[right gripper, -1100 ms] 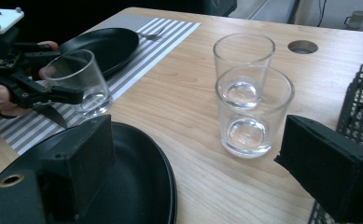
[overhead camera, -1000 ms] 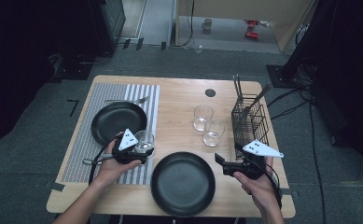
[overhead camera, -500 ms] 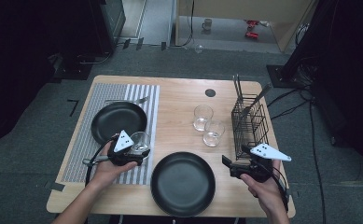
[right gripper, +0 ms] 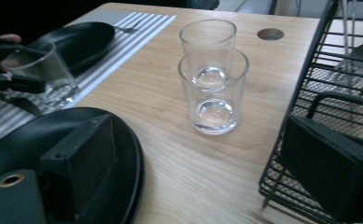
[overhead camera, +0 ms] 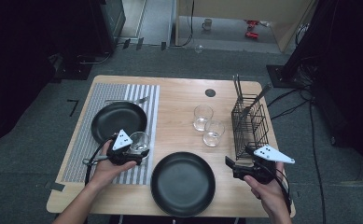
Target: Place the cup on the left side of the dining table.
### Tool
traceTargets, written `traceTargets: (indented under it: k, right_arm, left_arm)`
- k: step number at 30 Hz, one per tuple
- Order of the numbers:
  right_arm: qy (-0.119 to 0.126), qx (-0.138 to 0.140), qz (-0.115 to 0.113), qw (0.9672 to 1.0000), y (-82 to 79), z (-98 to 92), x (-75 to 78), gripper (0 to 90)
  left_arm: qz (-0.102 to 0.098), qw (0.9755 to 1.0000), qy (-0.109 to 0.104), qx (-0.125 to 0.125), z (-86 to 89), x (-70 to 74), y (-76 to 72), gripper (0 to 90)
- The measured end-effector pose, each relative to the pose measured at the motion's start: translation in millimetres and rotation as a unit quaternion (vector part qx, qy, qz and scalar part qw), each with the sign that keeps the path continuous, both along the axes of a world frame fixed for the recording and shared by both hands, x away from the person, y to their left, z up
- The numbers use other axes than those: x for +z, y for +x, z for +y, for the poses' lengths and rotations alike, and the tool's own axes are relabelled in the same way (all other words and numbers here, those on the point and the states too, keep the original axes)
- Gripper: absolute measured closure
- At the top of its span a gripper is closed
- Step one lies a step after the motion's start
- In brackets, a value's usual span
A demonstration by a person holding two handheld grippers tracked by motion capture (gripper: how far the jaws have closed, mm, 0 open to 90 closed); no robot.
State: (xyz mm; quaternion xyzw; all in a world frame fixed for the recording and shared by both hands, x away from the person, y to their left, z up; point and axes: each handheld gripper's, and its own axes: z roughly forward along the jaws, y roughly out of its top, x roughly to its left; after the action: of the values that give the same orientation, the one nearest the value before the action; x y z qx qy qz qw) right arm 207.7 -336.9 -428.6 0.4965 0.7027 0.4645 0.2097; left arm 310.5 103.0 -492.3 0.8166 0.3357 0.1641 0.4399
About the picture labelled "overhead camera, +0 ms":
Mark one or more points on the clear drinking glass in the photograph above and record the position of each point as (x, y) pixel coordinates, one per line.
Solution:
(203, 113)
(214, 133)
(140, 141)

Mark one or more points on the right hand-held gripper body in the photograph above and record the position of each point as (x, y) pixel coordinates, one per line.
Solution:
(260, 172)

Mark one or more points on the dark cabinet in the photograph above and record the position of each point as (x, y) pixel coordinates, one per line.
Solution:
(110, 25)

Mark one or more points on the black round plate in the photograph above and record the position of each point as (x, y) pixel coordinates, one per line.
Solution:
(182, 183)
(117, 121)

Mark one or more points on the grey mug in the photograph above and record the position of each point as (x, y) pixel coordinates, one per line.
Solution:
(207, 24)

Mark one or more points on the black round table grommet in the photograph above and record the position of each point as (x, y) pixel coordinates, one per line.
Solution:
(210, 92)

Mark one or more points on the silver fork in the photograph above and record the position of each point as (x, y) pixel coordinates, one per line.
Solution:
(140, 100)

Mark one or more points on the clear glass on floor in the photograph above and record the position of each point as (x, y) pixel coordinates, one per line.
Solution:
(198, 48)

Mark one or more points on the grey tape strip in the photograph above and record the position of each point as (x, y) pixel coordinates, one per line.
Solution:
(56, 186)

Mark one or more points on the person's right hand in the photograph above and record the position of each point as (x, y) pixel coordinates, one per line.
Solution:
(272, 196)

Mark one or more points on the silver metal utensil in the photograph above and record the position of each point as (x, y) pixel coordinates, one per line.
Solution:
(260, 95)

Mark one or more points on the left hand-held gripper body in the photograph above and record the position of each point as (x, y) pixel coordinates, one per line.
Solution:
(121, 157)

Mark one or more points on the black stand base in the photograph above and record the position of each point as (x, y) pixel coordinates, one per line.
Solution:
(278, 76)

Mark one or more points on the metal chopstick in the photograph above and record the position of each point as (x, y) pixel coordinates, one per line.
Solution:
(235, 88)
(239, 87)

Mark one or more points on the person's left hand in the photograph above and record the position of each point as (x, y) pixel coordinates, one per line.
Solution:
(107, 172)

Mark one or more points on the grey white striped placemat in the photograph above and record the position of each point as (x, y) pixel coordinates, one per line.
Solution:
(107, 90)

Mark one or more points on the small red object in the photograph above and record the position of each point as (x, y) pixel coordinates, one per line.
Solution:
(251, 23)
(251, 35)

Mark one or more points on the light wooden cabinet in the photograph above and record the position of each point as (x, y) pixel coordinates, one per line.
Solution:
(247, 9)

